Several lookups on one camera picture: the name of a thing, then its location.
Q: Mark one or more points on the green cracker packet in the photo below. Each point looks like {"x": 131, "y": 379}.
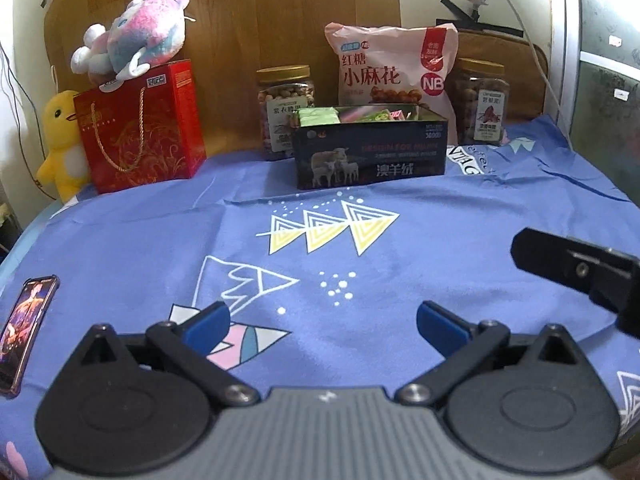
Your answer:
{"x": 317, "y": 116}

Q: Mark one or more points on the gold-lid nut jar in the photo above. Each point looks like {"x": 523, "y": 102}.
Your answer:
{"x": 282, "y": 91}
{"x": 479, "y": 94}

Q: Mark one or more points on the pink twisted-dough snack bag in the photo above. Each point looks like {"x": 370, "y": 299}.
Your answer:
{"x": 396, "y": 65}

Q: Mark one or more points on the pink candy box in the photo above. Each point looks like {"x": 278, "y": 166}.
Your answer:
{"x": 397, "y": 115}

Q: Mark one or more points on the yellow duck plush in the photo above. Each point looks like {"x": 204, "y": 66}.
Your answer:
{"x": 66, "y": 165}

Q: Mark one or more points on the smartphone with lit screen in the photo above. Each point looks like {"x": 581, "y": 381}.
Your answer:
{"x": 21, "y": 329}

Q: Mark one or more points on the brown wooden board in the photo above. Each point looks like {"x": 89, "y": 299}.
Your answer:
{"x": 527, "y": 87}

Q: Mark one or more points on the pink white plush toy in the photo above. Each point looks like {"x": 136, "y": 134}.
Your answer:
{"x": 148, "y": 33}

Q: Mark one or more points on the dark sheep-print tin box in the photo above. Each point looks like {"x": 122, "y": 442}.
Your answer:
{"x": 368, "y": 146}

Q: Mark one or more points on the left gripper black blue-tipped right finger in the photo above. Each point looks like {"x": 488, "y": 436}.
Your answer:
{"x": 528, "y": 404}

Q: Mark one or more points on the red gift bag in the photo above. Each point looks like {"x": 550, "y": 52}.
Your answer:
{"x": 142, "y": 131}

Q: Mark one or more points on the blue patterned tablecloth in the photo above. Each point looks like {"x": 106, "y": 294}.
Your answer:
{"x": 323, "y": 286}

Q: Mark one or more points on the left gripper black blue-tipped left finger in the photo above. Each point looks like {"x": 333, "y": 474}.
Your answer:
{"x": 128, "y": 404}

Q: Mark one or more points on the left gold-lid nut jar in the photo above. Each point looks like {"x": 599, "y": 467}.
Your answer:
{"x": 282, "y": 91}

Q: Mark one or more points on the right gold-lid nut jar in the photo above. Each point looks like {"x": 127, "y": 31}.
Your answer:
{"x": 479, "y": 94}

